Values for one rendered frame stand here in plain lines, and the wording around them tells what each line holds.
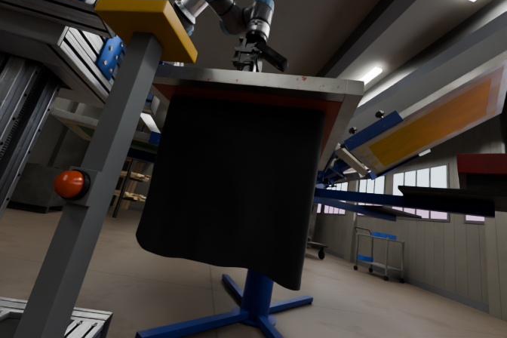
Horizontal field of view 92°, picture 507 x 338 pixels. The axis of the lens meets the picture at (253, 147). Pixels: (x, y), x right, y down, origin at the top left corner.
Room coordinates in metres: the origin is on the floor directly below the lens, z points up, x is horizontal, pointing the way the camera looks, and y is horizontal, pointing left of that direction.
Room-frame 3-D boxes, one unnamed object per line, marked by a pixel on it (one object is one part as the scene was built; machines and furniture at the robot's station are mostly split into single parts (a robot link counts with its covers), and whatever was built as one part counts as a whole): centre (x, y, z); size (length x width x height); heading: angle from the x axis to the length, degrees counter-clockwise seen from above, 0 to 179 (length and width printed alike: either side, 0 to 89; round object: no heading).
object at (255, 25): (0.68, 0.06, 1.22); 0.08 x 0.08 x 0.05
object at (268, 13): (0.68, 0.07, 1.30); 0.09 x 0.08 x 0.11; 56
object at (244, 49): (0.68, 0.07, 1.14); 0.09 x 0.08 x 0.12; 78
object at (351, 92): (0.92, -0.01, 0.97); 0.79 x 0.58 x 0.04; 168
